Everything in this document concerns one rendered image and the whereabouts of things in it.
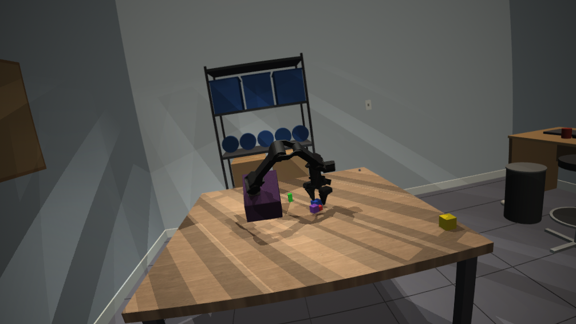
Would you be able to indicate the small olive-yellow cube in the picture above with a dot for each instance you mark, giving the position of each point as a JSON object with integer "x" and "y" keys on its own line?
{"x": 447, "y": 222}

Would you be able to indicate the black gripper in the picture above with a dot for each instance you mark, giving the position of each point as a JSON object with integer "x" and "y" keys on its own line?
{"x": 316, "y": 183}

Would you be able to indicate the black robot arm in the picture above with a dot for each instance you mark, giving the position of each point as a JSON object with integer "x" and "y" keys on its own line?
{"x": 255, "y": 179}

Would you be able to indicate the blue block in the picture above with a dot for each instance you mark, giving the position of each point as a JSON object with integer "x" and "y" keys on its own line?
{"x": 317, "y": 202}

